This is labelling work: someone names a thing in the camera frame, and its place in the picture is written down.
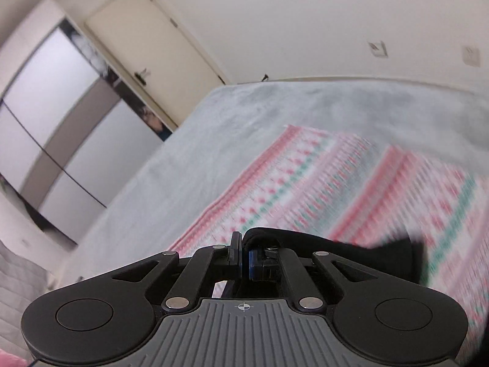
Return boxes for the cream door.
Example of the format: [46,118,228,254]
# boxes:
[84,0,230,128]

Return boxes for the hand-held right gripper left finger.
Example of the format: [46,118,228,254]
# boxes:
[112,232,243,310]

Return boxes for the white grey wardrobe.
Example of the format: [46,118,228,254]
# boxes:
[0,0,178,245]

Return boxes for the grey bed cover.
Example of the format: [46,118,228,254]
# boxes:
[61,78,489,287]

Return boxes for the pink pillow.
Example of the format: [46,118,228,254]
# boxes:
[0,349,32,367]

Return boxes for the red green patterned blanket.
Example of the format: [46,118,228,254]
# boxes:
[168,124,489,352]

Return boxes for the dark printed wardrobe side panel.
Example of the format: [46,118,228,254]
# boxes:
[59,19,173,142]

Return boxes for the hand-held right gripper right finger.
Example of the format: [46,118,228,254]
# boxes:
[248,245,379,310]

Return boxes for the black pants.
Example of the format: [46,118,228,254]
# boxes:
[244,227,425,285]

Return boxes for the grey quilted headboard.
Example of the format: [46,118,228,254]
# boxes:
[0,239,50,352]

